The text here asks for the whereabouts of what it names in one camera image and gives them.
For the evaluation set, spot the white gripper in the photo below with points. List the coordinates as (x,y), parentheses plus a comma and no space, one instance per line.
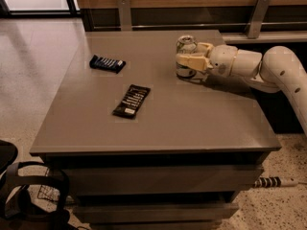
(224,58)

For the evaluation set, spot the green 7up soda can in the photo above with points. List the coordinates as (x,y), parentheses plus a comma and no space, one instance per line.
(186,46)

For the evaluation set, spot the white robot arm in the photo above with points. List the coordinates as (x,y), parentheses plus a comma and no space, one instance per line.
(279,69)

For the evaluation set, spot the black snack bar wrapper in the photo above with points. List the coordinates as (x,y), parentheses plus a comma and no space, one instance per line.
(131,102)

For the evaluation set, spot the blue snack bar wrapper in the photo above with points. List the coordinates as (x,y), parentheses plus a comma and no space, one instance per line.
(106,64)

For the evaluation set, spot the grey drawer cabinet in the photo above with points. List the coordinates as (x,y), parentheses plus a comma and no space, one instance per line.
(179,123)

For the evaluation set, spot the upper grey drawer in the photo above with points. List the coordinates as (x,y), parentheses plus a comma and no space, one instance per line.
(162,180)

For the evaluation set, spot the grey drawer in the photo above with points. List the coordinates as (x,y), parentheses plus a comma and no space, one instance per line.
(155,212)
(162,180)

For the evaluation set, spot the black and white power strip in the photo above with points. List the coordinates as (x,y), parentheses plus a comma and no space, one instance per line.
(274,182)

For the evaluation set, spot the lower grey drawer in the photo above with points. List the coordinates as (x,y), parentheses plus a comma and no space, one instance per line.
(155,212)

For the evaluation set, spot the black office chair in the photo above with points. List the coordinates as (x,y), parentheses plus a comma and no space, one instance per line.
(17,212)

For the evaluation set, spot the right metal bracket post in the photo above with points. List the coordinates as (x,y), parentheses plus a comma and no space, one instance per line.
(256,19)

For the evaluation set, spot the metal bracket post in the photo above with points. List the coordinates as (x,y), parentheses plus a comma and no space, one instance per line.
(256,19)
(124,11)

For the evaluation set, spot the left metal bracket post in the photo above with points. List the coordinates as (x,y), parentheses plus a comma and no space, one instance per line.
(124,11)

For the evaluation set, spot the horizontal metal rail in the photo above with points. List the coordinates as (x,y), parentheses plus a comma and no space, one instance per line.
(266,26)

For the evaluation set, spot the wire mesh basket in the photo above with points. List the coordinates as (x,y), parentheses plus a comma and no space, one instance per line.
(55,194)

